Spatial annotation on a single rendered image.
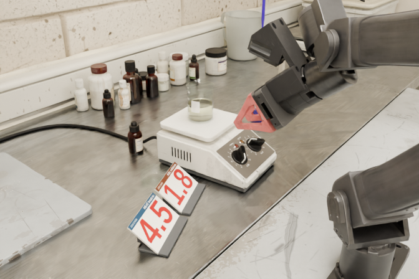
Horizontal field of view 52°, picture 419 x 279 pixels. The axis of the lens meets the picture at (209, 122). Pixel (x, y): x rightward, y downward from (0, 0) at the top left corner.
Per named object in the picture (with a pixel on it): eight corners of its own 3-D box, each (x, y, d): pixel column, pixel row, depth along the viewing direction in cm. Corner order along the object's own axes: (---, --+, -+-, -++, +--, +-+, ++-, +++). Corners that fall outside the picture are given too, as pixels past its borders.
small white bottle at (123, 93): (118, 106, 111) (116, 79, 108) (130, 104, 112) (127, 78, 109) (119, 110, 109) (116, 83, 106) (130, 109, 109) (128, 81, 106)
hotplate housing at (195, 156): (277, 163, 85) (279, 127, 82) (245, 195, 75) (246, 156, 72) (186, 135, 96) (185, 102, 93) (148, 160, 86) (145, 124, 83)
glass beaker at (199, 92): (216, 126, 82) (216, 86, 78) (187, 127, 81) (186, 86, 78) (212, 113, 87) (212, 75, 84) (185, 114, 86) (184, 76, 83)
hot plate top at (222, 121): (242, 119, 85) (243, 115, 85) (210, 143, 76) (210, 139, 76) (193, 106, 91) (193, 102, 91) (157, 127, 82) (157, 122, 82)
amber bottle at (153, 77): (155, 98, 116) (154, 68, 112) (144, 96, 117) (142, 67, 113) (161, 93, 119) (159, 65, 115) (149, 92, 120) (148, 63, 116)
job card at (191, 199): (206, 185, 78) (206, 166, 76) (189, 215, 70) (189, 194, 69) (174, 180, 80) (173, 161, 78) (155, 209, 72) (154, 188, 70)
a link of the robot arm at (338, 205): (327, 185, 54) (349, 212, 49) (390, 177, 56) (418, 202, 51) (321, 225, 57) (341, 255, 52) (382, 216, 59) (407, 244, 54)
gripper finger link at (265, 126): (217, 113, 69) (259, 87, 62) (239, 98, 74) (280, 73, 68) (239, 148, 69) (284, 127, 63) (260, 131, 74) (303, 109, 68)
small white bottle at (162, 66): (171, 80, 129) (169, 52, 125) (162, 83, 127) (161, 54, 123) (163, 77, 131) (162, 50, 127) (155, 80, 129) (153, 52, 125)
